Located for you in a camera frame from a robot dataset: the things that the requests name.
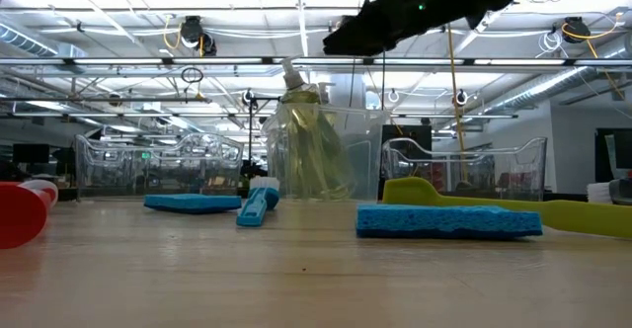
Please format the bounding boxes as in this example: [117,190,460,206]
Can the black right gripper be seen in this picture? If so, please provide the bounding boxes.
[323,0,445,57]

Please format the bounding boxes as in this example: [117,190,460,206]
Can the green dish brush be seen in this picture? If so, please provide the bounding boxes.
[383,177,632,235]

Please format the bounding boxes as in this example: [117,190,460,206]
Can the blue dish brush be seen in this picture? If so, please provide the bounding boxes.
[235,176,281,228]

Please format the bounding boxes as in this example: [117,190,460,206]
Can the blue sponge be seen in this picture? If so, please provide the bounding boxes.
[355,203,544,242]
[143,193,243,215]

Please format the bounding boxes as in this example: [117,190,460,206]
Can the grey dish brush white bristles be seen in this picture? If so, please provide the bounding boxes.
[587,177,632,205]

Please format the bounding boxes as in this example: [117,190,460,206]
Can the red dish brush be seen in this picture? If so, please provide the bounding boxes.
[0,179,59,251]

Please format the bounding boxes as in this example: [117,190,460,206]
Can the tall clear plastic bin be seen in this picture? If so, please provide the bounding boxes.
[261,101,392,204]

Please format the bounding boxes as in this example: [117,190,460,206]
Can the clear plastic bin wavy rim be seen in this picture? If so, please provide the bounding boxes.
[382,136,548,196]
[73,132,244,202]

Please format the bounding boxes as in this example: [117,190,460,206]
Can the small black monitor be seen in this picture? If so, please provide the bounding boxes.
[12,143,50,165]

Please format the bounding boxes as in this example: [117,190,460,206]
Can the yellow hanging cord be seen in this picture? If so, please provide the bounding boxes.
[446,24,468,184]

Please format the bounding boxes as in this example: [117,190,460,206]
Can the black ceiling cable reel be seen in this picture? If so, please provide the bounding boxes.
[178,15,218,57]
[561,16,593,45]

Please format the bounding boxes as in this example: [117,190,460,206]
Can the black cable loop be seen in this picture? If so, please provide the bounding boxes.
[180,66,204,85]

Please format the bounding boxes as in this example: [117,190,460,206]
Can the silver ventilation duct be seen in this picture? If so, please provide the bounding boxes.
[0,21,60,57]
[481,34,632,117]

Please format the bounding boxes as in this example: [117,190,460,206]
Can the dark wall screen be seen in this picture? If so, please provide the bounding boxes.
[594,127,632,196]

